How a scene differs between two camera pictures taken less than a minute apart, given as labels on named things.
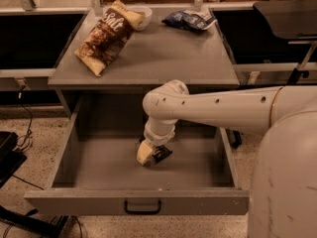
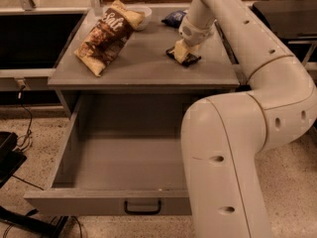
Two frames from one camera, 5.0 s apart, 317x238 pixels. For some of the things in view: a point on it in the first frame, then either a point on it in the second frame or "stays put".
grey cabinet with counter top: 160,52 stays put
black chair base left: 22,224 stays put
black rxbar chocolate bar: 160,153 → 189,59
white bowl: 147,15 stays put
